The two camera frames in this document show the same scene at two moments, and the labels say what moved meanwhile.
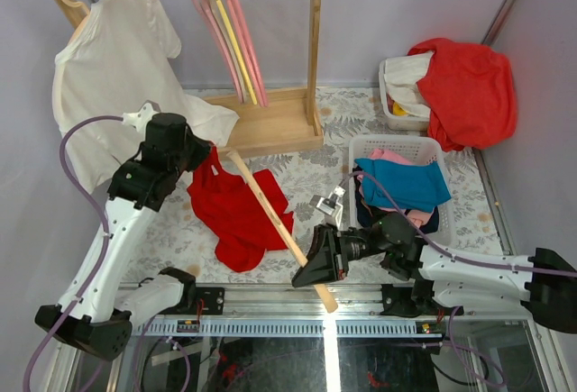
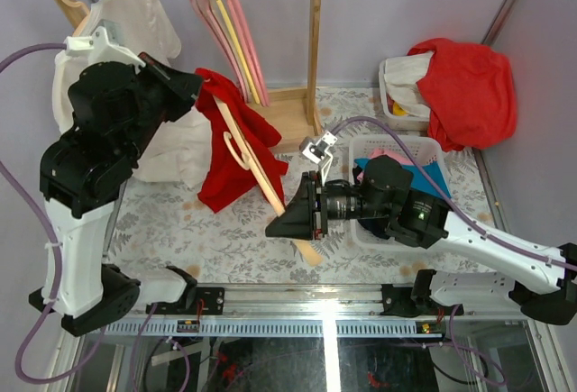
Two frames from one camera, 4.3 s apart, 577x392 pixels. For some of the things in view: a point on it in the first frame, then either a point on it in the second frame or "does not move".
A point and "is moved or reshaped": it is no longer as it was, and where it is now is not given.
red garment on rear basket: [471, 93] does not move
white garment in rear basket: [401, 77] does not move
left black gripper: [202, 149] to [180, 86]
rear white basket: [399, 123] does not move
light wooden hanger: [240, 163] is moved or reshaped
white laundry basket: [428, 149] does not move
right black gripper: [326, 261] to [302, 219]
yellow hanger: [237, 48] does not move
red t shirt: [228, 205] to [225, 175]
